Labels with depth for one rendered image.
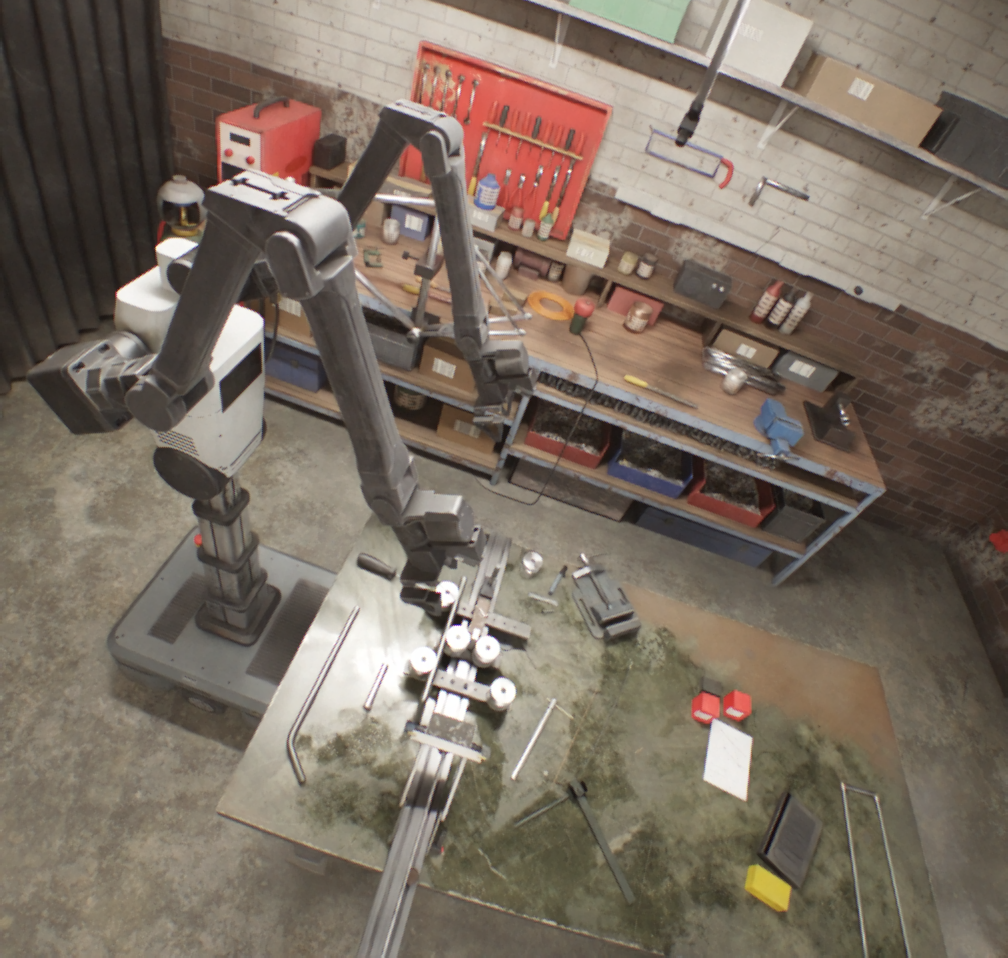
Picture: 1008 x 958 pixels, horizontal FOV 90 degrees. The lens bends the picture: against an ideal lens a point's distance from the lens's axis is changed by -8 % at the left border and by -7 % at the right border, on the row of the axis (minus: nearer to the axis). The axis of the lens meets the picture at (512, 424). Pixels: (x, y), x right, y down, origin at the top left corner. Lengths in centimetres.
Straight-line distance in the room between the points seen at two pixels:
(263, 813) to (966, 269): 323
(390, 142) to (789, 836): 158
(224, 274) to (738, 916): 141
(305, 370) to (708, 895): 245
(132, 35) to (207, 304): 268
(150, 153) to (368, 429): 291
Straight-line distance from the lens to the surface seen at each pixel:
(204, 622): 200
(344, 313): 64
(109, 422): 100
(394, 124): 102
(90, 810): 220
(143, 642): 205
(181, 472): 132
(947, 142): 264
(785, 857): 149
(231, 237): 65
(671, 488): 270
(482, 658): 124
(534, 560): 143
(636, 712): 141
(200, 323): 76
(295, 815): 121
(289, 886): 208
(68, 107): 309
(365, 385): 68
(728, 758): 150
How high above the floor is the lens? 207
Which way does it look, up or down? 41 degrees down
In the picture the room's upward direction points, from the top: 21 degrees clockwise
